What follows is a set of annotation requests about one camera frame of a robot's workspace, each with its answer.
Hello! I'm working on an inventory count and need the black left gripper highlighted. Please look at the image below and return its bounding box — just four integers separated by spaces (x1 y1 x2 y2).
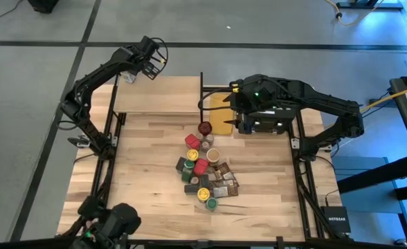
134 36 161 80

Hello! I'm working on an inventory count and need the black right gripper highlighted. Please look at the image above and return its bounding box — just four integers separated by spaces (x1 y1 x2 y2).
223 74 289 127

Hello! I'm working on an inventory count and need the white lid spice jar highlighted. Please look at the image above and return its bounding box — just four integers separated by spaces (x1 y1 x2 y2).
121 70 138 84

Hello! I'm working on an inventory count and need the brown lid dark spice jar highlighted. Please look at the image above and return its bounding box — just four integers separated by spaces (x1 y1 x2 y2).
206 147 221 166

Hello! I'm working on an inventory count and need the red lid patterned spice tin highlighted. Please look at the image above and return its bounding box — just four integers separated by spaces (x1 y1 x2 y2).
192 158 210 176
184 133 201 150

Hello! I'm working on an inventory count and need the yellow cloth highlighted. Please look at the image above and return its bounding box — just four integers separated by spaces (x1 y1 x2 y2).
208 93 235 136

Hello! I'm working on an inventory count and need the black toaster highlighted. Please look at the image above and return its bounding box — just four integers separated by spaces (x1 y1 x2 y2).
236 109 296 136

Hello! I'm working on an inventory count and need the black box on floor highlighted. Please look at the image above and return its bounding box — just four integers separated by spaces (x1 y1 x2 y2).
28 0 61 15

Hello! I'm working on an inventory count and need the black Netgear router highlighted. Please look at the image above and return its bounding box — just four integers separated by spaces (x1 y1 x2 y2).
320 205 352 234

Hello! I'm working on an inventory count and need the black floor stand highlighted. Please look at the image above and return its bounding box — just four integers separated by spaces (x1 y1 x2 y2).
335 0 404 10

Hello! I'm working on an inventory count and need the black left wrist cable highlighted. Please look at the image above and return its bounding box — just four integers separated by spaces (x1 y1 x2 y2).
153 37 169 64

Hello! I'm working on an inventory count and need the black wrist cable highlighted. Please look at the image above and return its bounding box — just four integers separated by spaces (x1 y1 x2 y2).
153 37 169 64
198 85 241 112

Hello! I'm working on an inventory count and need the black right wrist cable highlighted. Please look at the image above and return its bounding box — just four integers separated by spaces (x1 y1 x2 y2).
198 85 241 112

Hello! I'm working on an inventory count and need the black aluminium table frame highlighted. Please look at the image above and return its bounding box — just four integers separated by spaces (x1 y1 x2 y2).
56 81 355 249

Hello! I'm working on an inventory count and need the yellow floor cord black plug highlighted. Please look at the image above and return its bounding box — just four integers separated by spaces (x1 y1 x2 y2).
324 0 386 27

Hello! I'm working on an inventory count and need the yellow cable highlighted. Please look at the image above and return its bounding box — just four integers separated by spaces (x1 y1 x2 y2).
359 82 407 115

